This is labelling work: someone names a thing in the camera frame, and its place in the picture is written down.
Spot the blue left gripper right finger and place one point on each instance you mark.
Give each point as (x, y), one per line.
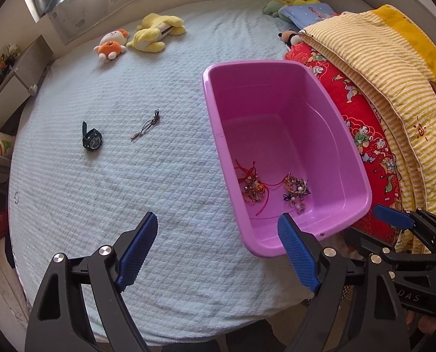
(302, 250)

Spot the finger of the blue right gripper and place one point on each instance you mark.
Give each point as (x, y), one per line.
(393, 217)

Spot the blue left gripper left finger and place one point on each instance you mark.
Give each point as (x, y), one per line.
(131, 249)

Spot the red patterned quilt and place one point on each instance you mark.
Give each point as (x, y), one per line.
(362, 123)

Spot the white quilted bedspread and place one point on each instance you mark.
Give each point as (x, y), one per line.
(158, 155)

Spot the black wrist watch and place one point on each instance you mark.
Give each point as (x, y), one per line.
(91, 139)

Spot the pink plastic basin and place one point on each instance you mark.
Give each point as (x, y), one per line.
(283, 148)

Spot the yellow striped quilt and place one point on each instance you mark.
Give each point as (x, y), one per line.
(393, 62)

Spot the grey bedside drawer cabinet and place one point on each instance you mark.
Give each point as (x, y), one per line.
(23, 78)

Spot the orange white plush toy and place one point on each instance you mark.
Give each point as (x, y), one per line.
(112, 45)

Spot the panda plush toy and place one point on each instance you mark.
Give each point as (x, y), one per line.
(290, 38)

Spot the yellow plush toy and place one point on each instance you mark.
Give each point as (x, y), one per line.
(153, 29)

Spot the blue small pillow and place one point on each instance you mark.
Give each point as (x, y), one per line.
(306, 15)

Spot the green plush toy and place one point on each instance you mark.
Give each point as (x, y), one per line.
(273, 7)

